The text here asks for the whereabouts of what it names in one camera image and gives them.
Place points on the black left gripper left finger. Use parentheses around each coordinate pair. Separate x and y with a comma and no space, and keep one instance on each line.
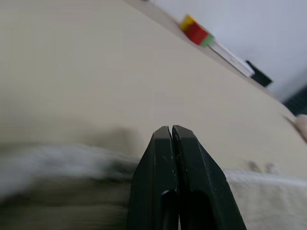
(153,177)

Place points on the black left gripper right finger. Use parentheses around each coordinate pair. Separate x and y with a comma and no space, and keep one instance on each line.
(204,182)

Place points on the beige towel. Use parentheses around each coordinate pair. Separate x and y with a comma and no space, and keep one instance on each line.
(263,201)

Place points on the pale rounded object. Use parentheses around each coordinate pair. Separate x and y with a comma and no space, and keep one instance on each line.
(302,125)

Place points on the black flat box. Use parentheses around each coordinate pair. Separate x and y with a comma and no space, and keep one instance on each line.
(259,74)

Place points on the dark ribbed object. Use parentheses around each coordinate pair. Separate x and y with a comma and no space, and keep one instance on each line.
(297,99)

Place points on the white flat box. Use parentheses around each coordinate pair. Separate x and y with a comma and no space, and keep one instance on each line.
(230,58)

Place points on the yellow red green box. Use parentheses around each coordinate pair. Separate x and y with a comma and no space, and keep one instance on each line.
(196,30)

